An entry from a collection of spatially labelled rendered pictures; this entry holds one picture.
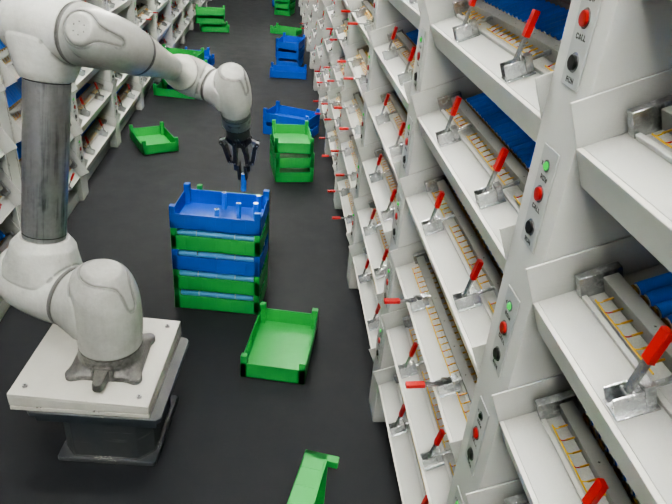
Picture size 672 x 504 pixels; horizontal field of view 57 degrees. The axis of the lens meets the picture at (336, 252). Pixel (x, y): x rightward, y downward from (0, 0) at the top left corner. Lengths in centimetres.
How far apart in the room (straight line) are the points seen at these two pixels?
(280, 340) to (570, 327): 148
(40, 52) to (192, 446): 103
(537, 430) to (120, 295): 99
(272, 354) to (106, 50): 110
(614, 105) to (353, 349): 154
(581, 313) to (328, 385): 130
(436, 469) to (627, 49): 88
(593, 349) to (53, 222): 124
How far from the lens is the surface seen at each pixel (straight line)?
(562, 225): 72
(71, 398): 160
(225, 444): 177
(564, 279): 75
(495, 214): 93
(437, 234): 126
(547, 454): 83
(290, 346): 207
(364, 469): 172
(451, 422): 112
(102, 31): 135
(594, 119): 67
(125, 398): 158
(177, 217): 208
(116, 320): 151
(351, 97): 279
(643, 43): 68
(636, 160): 64
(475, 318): 103
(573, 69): 70
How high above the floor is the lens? 130
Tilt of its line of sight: 30 degrees down
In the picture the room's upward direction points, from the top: 5 degrees clockwise
